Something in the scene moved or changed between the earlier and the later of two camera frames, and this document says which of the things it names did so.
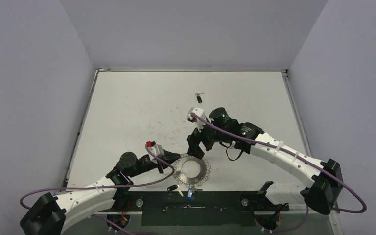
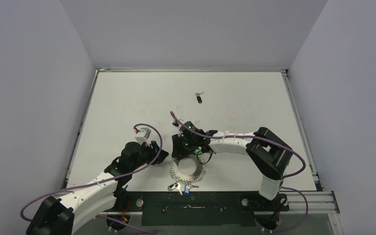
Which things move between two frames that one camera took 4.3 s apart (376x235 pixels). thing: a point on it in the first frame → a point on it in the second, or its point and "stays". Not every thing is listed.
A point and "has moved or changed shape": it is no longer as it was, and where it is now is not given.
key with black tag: [173, 187] stays
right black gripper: [198, 141] → [177, 146]
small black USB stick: [198, 97] stays
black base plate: [228, 208] stays
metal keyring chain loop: [204, 173] has moved or changed shape
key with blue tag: [190, 191] has moved or changed shape
